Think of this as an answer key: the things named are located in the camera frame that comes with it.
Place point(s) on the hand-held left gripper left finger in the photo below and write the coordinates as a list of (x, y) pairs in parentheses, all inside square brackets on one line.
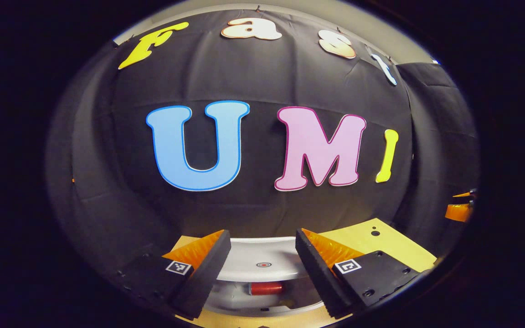
[(205, 275)]

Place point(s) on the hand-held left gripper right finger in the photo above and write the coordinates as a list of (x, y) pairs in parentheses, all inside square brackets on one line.
[(319, 275)]

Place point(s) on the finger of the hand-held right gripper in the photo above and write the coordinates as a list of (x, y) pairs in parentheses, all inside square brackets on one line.
[(465, 195), (459, 212)]

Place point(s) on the red pop can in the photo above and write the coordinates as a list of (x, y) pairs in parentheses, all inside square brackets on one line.
[(267, 288)]

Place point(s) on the white desktop garbage bin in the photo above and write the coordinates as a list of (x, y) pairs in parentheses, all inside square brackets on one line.
[(262, 255)]

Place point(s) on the wooden desktop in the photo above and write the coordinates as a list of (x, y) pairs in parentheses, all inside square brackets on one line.
[(394, 248)]

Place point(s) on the black backdrop cloth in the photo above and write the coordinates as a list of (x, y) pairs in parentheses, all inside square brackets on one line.
[(262, 77)]

